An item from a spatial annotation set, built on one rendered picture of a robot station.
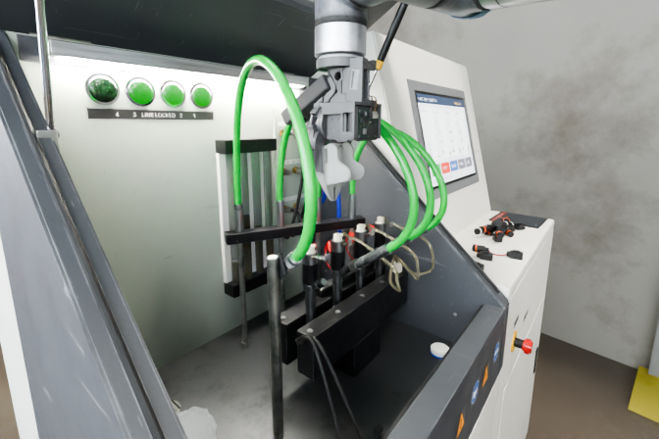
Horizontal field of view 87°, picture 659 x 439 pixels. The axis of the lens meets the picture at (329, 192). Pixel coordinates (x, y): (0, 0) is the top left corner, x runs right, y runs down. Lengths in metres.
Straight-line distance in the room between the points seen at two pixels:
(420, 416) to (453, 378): 0.10
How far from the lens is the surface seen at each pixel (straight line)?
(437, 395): 0.58
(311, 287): 0.63
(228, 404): 0.75
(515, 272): 0.95
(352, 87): 0.51
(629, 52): 2.44
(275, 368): 0.54
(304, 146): 0.38
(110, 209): 0.72
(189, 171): 0.77
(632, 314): 2.60
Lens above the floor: 1.32
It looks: 11 degrees down
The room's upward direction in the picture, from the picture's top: straight up
